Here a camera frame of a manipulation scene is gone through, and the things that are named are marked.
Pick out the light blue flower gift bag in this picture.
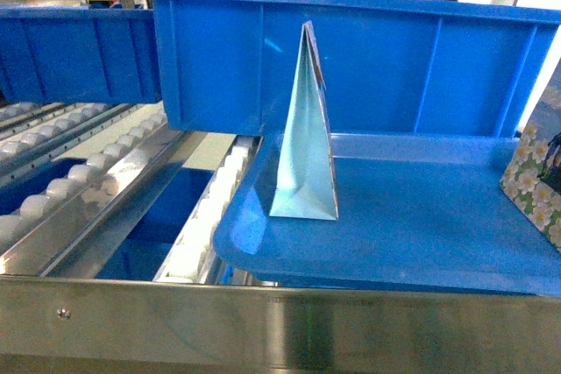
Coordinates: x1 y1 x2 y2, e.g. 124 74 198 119
269 20 339 221

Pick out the white roller conveyor track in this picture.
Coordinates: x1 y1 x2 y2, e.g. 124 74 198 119
1 106 185 273

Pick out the large blue plastic bin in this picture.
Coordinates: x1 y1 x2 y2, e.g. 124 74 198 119
152 0 560 138

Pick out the centre white roller track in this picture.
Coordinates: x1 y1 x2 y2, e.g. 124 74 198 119
153 136 260 284

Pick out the blue plastic tray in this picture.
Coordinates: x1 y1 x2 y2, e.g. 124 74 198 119
214 133 560 296

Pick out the blue bin below rollers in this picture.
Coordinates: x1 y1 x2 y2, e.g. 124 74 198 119
96 168 213 281

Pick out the blue bin at left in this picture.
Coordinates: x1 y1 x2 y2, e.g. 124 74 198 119
1 5 161 104

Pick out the steel front rail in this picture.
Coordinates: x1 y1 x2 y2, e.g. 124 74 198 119
1 277 560 373

